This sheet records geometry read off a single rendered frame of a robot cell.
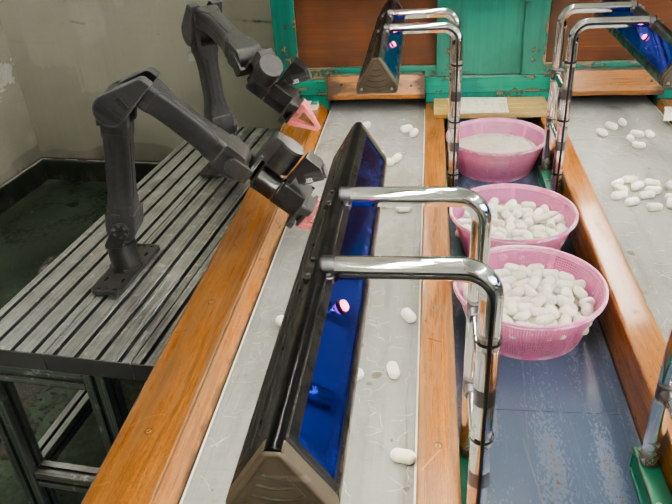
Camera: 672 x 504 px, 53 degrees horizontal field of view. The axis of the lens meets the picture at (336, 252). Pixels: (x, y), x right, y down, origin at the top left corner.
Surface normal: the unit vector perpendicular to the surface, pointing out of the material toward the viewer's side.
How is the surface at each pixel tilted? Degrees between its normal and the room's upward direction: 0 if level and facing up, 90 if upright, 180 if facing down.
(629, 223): 0
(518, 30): 90
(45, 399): 0
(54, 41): 90
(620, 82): 67
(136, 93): 90
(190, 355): 0
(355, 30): 90
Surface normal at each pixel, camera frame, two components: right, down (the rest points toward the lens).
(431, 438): -0.06, -0.86
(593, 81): -0.13, 0.14
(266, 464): -0.12, 0.51
